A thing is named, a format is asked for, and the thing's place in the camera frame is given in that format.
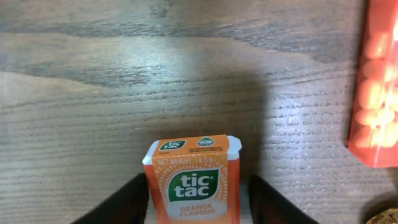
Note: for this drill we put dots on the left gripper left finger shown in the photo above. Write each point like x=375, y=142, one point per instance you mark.
x=127, y=205

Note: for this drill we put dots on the gold wrapped candy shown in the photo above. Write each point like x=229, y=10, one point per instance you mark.
x=385, y=217

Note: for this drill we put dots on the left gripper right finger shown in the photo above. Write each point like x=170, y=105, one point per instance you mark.
x=270, y=208

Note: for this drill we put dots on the orange candy box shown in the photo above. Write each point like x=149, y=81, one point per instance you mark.
x=376, y=93
x=192, y=186

